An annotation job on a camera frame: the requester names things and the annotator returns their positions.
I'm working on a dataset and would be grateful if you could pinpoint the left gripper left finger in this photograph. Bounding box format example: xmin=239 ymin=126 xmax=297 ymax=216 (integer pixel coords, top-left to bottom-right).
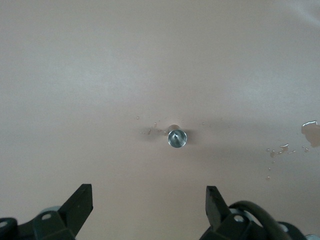
xmin=0 ymin=184 xmax=94 ymax=240

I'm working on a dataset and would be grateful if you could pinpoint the spilled liquid puddle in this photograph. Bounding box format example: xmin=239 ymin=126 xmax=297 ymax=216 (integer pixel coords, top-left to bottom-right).
xmin=264 ymin=120 xmax=320 ymax=181

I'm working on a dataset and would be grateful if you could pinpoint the brown table mat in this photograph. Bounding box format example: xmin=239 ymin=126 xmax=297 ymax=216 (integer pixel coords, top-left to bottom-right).
xmin=0 ymin=0 xmax=320 ymax=240

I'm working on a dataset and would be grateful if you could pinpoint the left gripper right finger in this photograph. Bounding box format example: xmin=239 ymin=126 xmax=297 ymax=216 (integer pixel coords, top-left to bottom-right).
xmin=199 ymin=186 xmax=310 ymax=240

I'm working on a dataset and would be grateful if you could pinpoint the steel double jigger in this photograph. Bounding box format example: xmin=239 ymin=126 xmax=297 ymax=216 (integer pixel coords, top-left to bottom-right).
xmin=166 ymin=124 xmax=188 ymax=149

